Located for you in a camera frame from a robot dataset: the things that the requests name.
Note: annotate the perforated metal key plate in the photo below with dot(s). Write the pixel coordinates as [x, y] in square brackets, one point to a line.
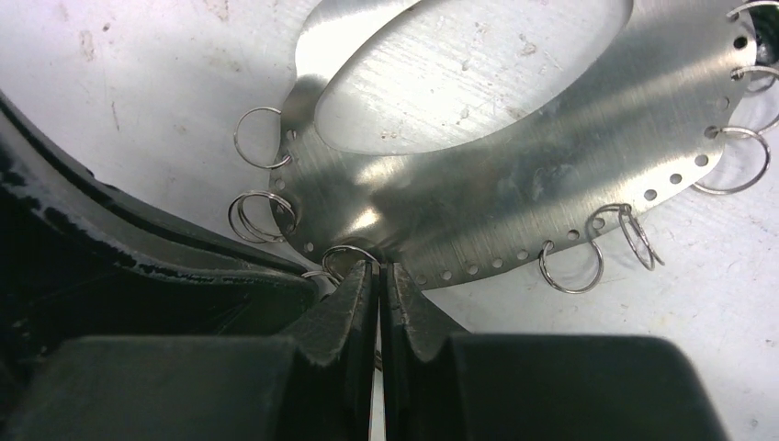
[631, 131]

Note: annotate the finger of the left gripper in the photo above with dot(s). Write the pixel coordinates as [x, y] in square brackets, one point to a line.
[80, 257]

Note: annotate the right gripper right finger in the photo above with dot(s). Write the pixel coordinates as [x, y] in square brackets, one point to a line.
[442, 382]

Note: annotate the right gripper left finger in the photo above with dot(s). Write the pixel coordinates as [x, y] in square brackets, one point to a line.
[312, 381]

